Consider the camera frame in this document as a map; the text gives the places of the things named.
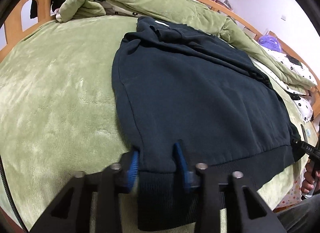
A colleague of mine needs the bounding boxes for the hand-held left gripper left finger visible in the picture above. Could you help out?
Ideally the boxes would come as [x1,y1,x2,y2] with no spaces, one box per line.
[29,150,140,233]

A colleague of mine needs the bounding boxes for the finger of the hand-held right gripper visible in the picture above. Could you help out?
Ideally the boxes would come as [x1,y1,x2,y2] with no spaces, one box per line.
[290,135,302,148]

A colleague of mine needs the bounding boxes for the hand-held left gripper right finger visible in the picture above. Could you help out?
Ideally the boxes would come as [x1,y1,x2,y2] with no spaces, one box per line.
[173,143,287,233]

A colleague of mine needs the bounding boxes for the black sweatshirt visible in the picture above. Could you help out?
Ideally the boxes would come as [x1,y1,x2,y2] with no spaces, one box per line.
[112,16,304,232]

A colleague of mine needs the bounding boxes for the person's right hand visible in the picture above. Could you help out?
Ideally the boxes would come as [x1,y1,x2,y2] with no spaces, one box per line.
[301,161,319,198]

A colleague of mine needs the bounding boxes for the white floral pillow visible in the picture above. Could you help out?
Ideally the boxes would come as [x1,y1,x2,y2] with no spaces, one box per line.
[290,95,314,122]

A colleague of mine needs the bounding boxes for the white star-print waste bin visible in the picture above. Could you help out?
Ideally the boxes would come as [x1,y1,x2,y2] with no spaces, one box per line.
[274,178,308,210]

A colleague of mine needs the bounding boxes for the person's grey trousers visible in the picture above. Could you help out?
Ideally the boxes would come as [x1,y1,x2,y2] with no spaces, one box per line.
[272,193,320,233]

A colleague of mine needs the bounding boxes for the purple plush toy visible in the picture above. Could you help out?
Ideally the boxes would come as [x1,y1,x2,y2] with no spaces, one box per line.
[257,35,282,53]

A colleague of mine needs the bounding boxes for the black cable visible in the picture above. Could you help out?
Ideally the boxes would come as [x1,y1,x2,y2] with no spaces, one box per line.
[0,159,19,227]

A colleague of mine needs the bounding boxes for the wooden bed frame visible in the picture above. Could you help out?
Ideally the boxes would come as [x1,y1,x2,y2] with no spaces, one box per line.
[0,0,283,58]

